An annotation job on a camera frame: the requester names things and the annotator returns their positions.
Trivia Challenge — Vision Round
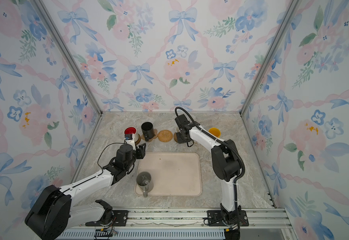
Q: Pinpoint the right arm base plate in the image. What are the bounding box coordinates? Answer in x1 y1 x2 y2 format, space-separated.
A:
204 209 249 228

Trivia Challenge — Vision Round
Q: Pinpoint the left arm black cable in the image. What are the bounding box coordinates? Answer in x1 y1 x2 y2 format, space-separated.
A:
97 142 125 176

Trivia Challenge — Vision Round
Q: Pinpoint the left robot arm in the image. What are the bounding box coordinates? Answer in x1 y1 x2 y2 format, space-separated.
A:
25 144 146 240

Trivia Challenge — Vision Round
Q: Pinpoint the cork paw print coaster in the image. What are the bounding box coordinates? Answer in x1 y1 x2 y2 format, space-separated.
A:
141 129 158 143

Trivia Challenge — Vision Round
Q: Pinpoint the yellow mug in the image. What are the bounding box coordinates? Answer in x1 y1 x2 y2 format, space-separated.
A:
208 128 221 138

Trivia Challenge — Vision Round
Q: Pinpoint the aluminium frame post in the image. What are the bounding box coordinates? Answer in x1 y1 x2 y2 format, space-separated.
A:
31 0 103 116
240 0 300 118

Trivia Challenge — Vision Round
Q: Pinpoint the grey glass mug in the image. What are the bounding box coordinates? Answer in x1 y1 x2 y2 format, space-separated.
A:
136 172 154 198

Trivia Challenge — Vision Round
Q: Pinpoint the white mug red inside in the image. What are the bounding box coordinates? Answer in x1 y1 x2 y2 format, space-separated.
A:
124 127 137 134

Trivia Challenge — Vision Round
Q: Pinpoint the plain round wooden coaster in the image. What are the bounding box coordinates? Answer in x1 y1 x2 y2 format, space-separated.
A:
173 133 178 143

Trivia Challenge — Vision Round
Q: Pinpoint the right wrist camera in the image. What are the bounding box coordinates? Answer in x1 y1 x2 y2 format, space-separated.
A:
175 114 190 130

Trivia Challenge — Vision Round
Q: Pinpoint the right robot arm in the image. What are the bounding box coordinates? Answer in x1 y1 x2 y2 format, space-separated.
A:
176 125 245 225

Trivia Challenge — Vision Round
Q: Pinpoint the aluminium frame post left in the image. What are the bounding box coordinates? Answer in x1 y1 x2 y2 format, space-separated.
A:
31 0 103 116

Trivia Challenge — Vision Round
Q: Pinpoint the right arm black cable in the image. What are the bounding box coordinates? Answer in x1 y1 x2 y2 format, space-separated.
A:
174 106 246 235

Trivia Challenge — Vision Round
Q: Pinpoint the woven rattan round coaster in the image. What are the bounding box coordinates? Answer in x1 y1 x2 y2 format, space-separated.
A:
158 130 173 143

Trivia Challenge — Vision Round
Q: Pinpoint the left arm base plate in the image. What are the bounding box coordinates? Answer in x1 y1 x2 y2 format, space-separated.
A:
85 210 129 227

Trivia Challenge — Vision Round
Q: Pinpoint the aluminium frame post right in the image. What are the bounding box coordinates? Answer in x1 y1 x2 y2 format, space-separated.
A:
240 0 300 118

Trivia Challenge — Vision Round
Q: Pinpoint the dark glossy wooden round coaster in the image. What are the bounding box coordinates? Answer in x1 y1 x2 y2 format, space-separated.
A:
135 134 141 145

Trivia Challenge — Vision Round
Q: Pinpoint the black mug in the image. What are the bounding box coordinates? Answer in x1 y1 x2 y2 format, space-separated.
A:
141 122 155 142

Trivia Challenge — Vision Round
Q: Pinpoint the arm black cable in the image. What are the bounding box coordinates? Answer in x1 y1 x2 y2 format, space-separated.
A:
174 106 246 235
97 142 125 176

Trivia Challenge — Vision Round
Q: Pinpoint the beige serving tray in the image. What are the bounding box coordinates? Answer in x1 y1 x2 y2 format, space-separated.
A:
138 153 202 197

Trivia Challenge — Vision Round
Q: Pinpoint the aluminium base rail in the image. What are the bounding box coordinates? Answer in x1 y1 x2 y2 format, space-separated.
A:
55 208 297 240

